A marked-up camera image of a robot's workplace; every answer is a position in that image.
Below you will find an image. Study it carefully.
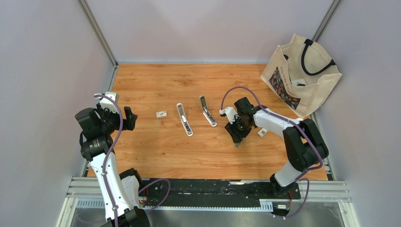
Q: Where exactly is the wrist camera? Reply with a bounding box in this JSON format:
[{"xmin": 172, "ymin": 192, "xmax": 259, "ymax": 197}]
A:
[
  {"xmin": 94, "ymin": 91, "xmax": 119, "ymax": 114},
  {"xmin": 219, "ymin": 107, "xmax": 240, "ymax": 124}
]

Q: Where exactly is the grey green stapler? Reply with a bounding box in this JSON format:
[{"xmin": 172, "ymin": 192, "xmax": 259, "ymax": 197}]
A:
[{"xmin": 199, "ymin": 96, "xmax": 217, "ymax": 127}]

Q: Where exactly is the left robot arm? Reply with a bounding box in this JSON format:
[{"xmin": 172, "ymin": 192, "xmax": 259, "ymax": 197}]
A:
[{"xmin": 75, "ymin": 106, "xmax": 150, "ymax": 227}]

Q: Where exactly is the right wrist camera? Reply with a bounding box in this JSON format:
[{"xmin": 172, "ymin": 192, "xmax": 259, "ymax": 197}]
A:
[{"xmin": 219, "ymin": 107, "xmax": 240, "ymax": 124}]

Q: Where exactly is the white staple box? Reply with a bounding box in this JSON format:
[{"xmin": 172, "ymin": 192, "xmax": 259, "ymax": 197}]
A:
[{"xmin": 156, "ymin": 111, "xmax": 167, "ymax": 119}]

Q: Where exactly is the beige canvas tote bag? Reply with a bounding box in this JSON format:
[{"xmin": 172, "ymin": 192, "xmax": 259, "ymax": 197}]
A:
[{"xmin": 260, "ymin": 34, "xmax": 342, "ymax": 118}]

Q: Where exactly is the white staple tray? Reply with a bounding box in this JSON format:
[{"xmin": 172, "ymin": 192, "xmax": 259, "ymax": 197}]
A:
[{"xmin": 257, "ymin": 128, "xmax": 268, "ymax": 137}]

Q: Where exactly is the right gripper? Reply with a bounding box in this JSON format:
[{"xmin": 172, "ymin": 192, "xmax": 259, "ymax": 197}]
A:
[{"xmin": 225, "ymin": 115, "xmax": 252, "ymax": 144}]

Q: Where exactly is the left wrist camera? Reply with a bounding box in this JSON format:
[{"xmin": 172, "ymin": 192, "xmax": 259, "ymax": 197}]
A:
[{"xmin": 94, "ymin": 91, "xmax": 119, "ymax": 114}]

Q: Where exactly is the white stapler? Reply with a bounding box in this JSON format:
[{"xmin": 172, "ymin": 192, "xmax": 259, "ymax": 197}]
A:
[{"xmin": 176, "ymin": 103, "xmax": 193, "ymax": 136}]

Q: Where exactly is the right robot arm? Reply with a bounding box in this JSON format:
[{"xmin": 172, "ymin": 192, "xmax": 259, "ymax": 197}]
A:
[{"xmin": 219, "ymin": 97, "xmax": 329, "ymax": 198}]

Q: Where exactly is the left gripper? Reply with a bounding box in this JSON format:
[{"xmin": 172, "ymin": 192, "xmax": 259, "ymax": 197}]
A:
[{"xmin": 96, "ymin": 103, "xmax": 137, "ymax": 135}]

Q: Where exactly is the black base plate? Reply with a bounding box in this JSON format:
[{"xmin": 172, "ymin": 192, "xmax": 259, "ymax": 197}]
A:
[{"xmin": 137, "ymin": 178, "xmax": 301, "ymax": 208}]

